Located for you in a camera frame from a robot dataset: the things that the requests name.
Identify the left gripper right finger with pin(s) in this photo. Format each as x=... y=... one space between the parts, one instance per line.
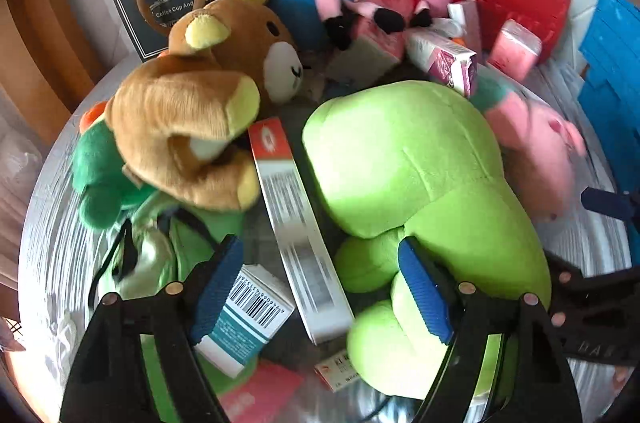
x=432 y=288

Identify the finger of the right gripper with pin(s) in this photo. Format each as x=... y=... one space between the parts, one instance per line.
x=621 y=206

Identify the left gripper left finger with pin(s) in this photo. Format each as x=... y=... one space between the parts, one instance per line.
x=208 y=287

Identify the pink pig plush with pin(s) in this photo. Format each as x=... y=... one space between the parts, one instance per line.
x=538 y=145

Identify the lime green plush toy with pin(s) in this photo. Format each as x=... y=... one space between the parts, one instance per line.
x=416 y=159

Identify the brown teddy bear plush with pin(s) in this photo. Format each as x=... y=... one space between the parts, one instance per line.
x=176 y=118

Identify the white pink medicine box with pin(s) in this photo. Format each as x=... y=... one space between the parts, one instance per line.
x=449 y=63

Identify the teal white medicine box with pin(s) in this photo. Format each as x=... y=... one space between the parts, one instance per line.
x=257 y=307

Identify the long white orange box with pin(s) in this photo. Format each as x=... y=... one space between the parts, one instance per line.
x=318 y=293

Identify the blue folding storage crate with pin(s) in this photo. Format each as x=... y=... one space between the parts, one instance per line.
x=610 y=94

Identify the pink wet wipes pack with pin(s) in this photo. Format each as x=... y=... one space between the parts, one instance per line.
x=263 y=396

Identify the small red white box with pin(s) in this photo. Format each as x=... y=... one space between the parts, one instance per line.
x=336 y=372

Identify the blue striped bed sheet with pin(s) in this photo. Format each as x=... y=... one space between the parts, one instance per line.
x=58 y=256

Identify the green frog plush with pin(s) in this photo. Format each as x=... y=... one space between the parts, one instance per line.
x=104 y=189

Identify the pink tissue pack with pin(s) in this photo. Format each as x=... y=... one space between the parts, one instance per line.
x=515 y=51

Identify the white tall box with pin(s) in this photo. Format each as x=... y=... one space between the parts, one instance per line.
x=466 y=15

